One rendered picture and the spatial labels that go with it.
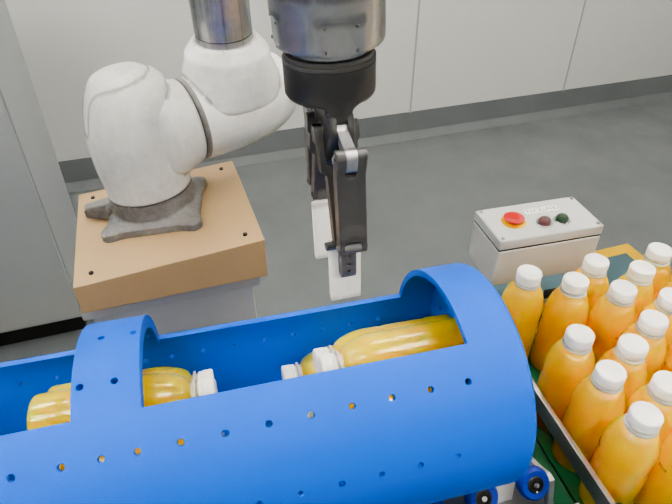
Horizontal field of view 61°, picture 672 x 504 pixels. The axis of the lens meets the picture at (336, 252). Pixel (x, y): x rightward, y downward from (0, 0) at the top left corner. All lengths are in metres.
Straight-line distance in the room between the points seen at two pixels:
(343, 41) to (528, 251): 0.69
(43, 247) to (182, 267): 1.31
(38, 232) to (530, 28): 3.07
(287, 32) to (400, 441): 0.41
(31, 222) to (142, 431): 1.69
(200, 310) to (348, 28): 0.79
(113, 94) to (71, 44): 2.28
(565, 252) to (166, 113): 0.73
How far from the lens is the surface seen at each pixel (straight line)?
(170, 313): 1.13
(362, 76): 0.46
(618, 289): 0.99
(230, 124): 1.07
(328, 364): 0.68
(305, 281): 2.59
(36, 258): 2.32
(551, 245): 1.07
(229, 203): 1.14
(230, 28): 1.04
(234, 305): 1.14
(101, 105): 1.02
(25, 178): 2.15
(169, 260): 1.02
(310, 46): 0.44
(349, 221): 0.48
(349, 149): 0.45
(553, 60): 4.26
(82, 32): 3.27
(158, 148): 1.03
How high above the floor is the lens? 1.68
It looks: 37 degrees down
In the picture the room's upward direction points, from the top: straight up
